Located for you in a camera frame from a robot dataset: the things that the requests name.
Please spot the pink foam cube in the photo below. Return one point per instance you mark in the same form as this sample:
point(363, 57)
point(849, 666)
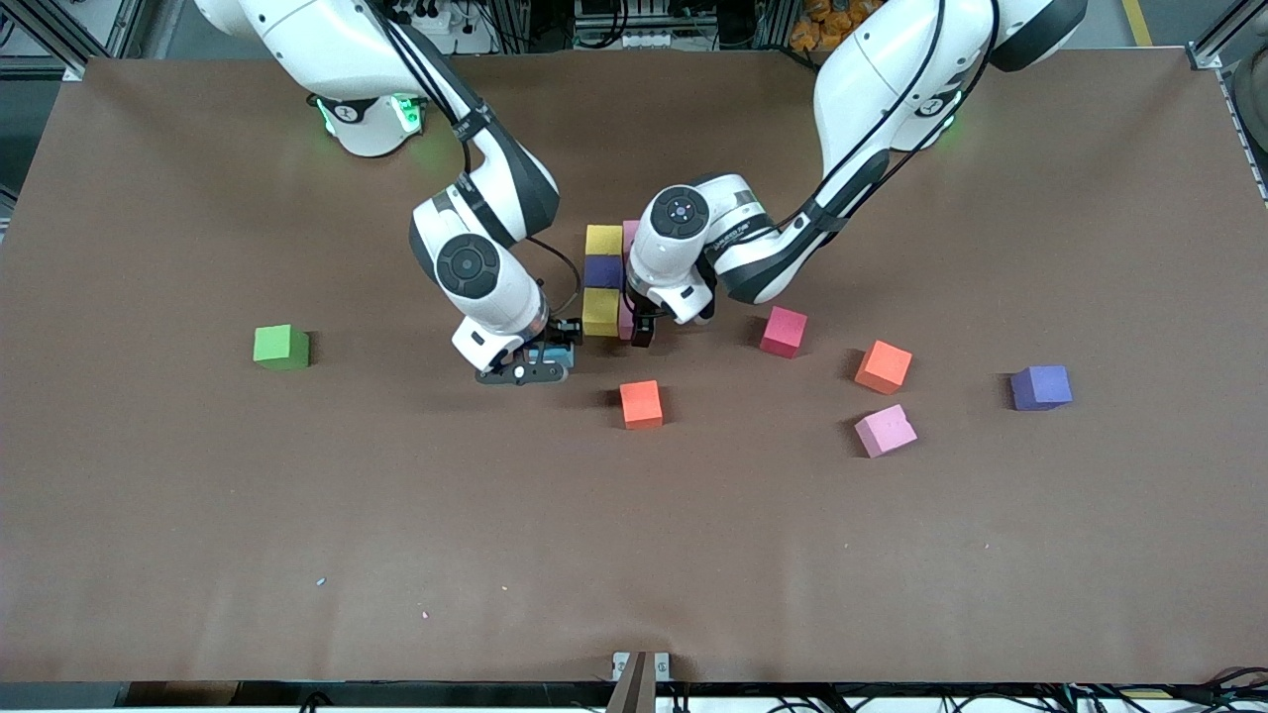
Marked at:
point(628, 236)
point(625, 319)
point(885, 431)

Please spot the white power strip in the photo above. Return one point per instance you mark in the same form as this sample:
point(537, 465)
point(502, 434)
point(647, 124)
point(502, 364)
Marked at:
point(431, 18)
point(649, 41)

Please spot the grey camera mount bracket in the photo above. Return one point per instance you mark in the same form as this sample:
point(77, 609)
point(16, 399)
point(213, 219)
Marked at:
point(639, 683)

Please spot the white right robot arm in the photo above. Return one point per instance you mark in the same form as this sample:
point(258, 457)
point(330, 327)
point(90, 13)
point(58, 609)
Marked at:
point(337, 50)

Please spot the yellow foam cube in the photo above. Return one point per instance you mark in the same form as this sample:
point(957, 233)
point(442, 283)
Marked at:
point(603, 241)
point(600, 312)

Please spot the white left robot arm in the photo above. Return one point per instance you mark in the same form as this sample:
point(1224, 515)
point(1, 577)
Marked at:
point(872, 89)

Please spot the light blue foam cube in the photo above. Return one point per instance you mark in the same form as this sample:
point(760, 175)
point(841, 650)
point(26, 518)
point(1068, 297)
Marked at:
point(550, 354)

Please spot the aluminium frame profile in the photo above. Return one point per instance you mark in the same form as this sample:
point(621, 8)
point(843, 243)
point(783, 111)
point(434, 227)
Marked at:
point(1204, 57)
point(74, 69)

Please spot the orange foam cube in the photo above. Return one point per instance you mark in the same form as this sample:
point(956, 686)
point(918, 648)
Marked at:
point(883, 366)
point(641, 404)

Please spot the green foam cube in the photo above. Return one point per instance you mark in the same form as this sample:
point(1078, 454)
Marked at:
point(280, 347)

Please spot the crimson foam cube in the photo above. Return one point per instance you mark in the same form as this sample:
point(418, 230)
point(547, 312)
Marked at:
point(784, 332)

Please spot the brown table cover sheet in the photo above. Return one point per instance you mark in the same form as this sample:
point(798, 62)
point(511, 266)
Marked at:
point(634, 545)

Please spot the purple foam cube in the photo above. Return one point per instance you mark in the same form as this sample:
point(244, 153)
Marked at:
point(603, 270)
point(1041, 387)

